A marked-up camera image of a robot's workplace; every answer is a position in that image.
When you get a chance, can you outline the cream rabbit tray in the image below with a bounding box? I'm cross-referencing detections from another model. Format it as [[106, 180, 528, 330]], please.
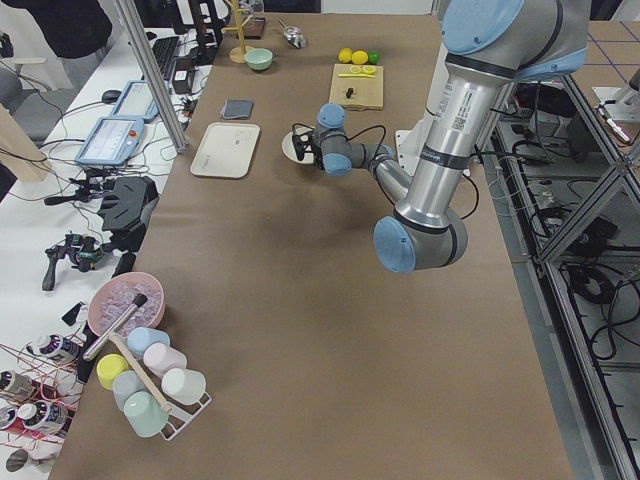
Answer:
[[190, 122, 260, 179]]

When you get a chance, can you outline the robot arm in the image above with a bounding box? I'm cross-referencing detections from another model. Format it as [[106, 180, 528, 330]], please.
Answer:
[[311, 1, 591, 273]]

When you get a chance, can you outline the steel scoop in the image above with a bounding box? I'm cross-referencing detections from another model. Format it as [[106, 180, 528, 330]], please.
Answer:
[[278, 18, 307, 49]]

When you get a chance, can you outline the metal muddler black tip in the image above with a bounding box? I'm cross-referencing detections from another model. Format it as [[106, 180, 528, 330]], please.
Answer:
[[82, 293, 148, 362]]

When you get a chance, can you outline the white cup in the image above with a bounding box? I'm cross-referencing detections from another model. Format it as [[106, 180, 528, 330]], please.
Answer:
[[161, 368, 206, 405]]

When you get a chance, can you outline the teach pendant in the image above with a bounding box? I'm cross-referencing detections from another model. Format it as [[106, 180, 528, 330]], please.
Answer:
[[75, 116, 145, 167], [111, 80, 158, 122]]

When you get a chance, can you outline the aluminium frame post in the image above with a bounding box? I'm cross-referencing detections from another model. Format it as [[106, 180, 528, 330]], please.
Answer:
[[115, 0, 187, 154]]

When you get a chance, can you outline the pink cup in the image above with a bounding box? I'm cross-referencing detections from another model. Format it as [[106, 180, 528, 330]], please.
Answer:
[[143, 342, 187, 379]]

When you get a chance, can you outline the yellow cup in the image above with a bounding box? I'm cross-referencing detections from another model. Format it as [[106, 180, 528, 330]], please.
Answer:
[[96, 353, 130, 391]]

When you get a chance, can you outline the grey folded cloth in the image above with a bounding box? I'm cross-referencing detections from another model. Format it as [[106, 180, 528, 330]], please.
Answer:
[[220, 99, 254, 120]]

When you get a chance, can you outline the cream round plate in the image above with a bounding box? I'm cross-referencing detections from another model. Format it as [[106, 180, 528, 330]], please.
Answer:
[[282, 132, 313, 164]]

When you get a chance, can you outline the black keyboard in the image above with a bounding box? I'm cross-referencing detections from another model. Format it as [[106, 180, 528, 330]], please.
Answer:
[[152, 36, 180, 81]]

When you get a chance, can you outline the pink bowl with ice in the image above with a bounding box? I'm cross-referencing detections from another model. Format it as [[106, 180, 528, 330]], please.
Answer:
[[88, 272, 165, 337]]

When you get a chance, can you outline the yellow lemon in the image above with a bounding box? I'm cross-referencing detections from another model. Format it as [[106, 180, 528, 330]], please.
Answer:
[[338, 48, 353, 64], [351, 50, 369, 65]]

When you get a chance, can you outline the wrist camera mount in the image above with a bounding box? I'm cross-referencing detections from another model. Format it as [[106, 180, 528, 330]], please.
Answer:
[[291, 122, 314, 162]]

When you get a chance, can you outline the bamboo cutting board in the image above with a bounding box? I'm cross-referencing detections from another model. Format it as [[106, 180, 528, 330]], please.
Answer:
[[329, 64, 384, 110]]

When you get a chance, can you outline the white cup rack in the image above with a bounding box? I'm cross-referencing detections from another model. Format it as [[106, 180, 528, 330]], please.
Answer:
[[107, 333, 213, 443]]

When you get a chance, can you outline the wooden cup tree stand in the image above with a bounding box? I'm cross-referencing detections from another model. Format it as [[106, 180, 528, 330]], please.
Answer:
[[223, 0, 254, 64]]

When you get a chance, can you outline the mint cup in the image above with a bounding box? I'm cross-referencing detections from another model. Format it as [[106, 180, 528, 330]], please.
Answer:
[[123, 391, 169, 438]]

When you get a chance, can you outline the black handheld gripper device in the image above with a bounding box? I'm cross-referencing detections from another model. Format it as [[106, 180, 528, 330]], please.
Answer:
[[41, 232, 104, 291]]

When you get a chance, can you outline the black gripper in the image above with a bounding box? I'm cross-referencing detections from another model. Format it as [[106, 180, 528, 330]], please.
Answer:
[[311, 128, 324, 168]]

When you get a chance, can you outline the blue cup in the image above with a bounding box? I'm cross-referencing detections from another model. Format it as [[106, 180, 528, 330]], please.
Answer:
[[126, 327, 171, 359]]

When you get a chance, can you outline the teach pendant far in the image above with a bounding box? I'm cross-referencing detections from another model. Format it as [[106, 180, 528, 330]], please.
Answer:
[[111, 80, 158, 122]]

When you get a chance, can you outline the teach pendant near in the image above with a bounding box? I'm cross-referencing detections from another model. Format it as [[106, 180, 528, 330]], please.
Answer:
[[75, 116, 145, 167]]

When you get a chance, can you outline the mint green bowl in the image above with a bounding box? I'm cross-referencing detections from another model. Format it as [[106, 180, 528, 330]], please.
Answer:
[[244, 48, 274, 72]]

